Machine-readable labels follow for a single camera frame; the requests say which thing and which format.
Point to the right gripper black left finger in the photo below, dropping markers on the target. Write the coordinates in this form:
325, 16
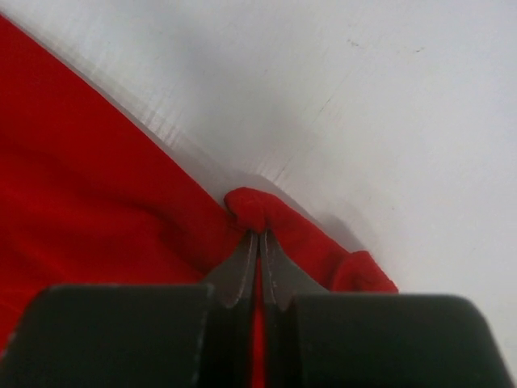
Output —
196, 335

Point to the red polo shirt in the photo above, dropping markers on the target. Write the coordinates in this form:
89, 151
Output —
88, 199

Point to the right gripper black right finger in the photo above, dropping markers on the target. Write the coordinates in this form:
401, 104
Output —
318, 338

